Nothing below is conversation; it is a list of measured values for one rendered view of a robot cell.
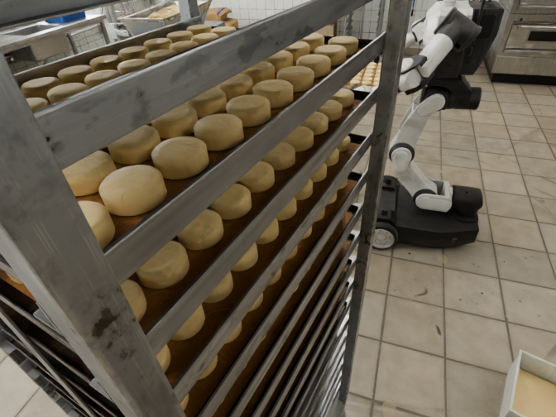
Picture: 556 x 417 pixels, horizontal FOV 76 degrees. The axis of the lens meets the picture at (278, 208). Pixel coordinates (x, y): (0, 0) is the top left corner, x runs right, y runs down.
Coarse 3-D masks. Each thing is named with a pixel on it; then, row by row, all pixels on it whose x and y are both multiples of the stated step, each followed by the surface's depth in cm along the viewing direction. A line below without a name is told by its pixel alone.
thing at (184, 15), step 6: (180, 0) 76; (186, 0) 75; (192, 0) 76; (180, 6) 76; (186, 6) 76; (192, 6) 76; (180, 12) 77; (186, 12) 77; (192, 12) 77; (198, 12) 78; (186, 18) 77
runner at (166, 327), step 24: (360, 120) 61; (336, 144) 54; (312, 168) 48; (288, 192) 43; (264, 216) 39; (240, 240) 36; (216, 264) 33; (192, 288) 31; (168, 312) 29; (192, 312) 32; (168, 336) 30; (96, 384) 27
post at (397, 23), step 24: (408, 0) 55; (408, 24) 59; (384, 48) 61; (384, 72) 63; (384, 96) 65; (384, 120) 68; (384, 144) 71; (384, 168) 76; (360, 240) 89; (360, 264) 94; (360, 288) 99; (360, 312) 107
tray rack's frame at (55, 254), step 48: (0, 96) 12; (0, 144) 13; (48, 144) 14; (0, 192) 13; (48, 192) 15; (0, 240) 15; (48, 240) 15; (96, 240) 17; (48, 288) 16; (96, 288) 18; (96, 336) 19; (144, 336) 23; (144, 384) 24
